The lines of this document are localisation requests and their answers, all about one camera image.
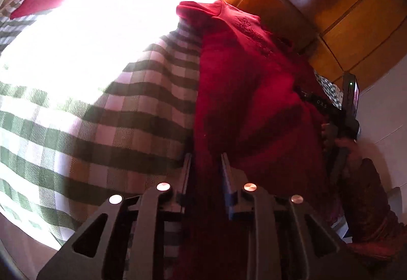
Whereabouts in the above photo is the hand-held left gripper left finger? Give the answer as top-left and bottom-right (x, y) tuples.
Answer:
(36, 153), (194, 280)

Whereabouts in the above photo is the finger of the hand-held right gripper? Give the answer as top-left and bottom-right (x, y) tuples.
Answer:
(293, 87), (314, 103)

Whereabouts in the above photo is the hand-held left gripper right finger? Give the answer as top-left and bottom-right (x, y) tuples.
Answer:
(221, 152), (373, 280)

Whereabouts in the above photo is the red small sweater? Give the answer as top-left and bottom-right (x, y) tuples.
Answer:
(176, 0), (354, 280)

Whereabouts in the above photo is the person's right hand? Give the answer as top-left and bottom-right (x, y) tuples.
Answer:
(321, 123), (365, 170)

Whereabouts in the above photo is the green checked bed sheet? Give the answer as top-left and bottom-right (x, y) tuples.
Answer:
(0, 0), (342, 280)

